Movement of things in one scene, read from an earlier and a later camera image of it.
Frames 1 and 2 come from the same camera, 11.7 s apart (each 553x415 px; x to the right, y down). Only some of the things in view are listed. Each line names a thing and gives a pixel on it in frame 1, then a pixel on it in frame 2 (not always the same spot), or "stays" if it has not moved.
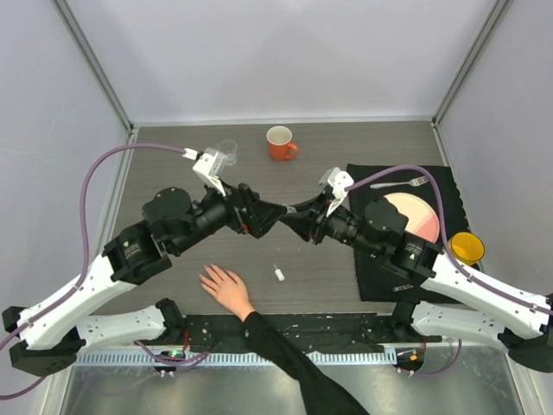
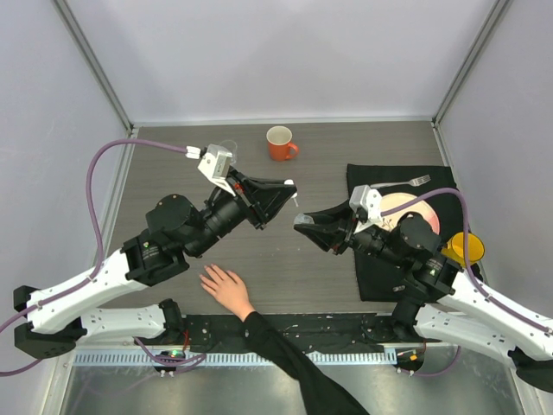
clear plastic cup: x=228 y=150 stays
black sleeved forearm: x=320 y=399 stays
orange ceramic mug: x=280 y=148 stays
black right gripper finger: x=314 y=204 -> x=341 y=214
